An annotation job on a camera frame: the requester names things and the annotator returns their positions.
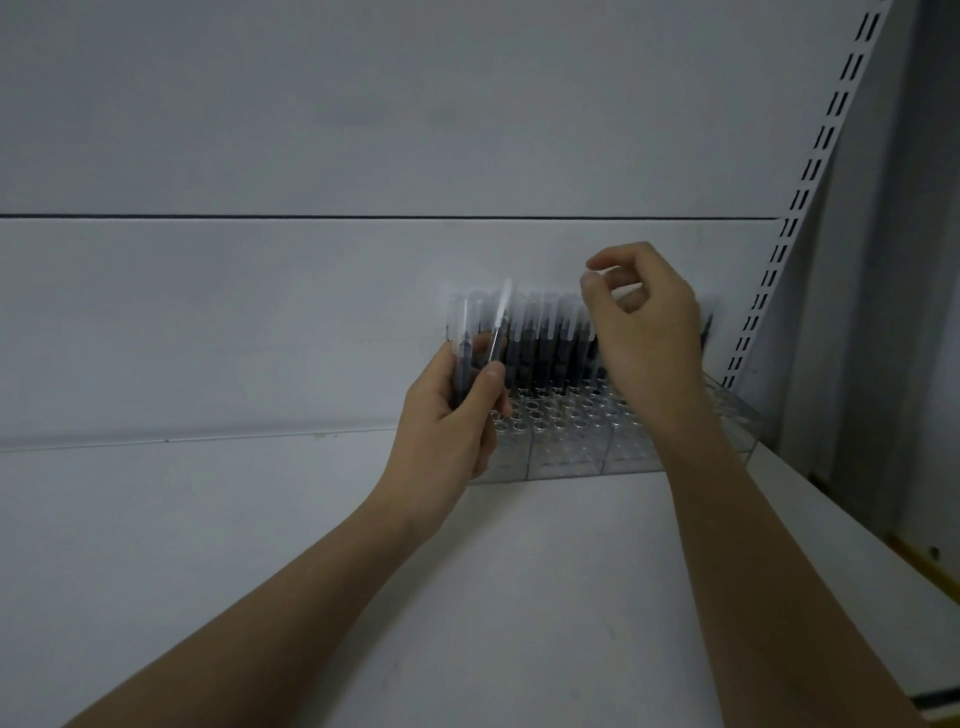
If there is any person's left forearm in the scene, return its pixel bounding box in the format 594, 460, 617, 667
63, 486, 448, 728

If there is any slotted metal shelf upright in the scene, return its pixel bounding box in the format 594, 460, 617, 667
720, 0, 898, 393

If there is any clear acrylic pen rack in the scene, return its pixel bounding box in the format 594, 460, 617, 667
468, 370, 767, 486

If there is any single clear-capped black pen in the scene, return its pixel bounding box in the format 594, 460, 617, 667
486, 278, 516, 370

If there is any row of racked black pens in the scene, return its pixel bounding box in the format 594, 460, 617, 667
487, 288, 715, 400

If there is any person's right hand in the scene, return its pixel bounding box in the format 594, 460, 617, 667
579, 240, 715, 445

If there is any person's right forearm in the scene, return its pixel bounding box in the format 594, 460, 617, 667
646, 408, 933, 728

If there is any person's left hand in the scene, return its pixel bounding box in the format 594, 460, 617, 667
369, 339, 515, 538

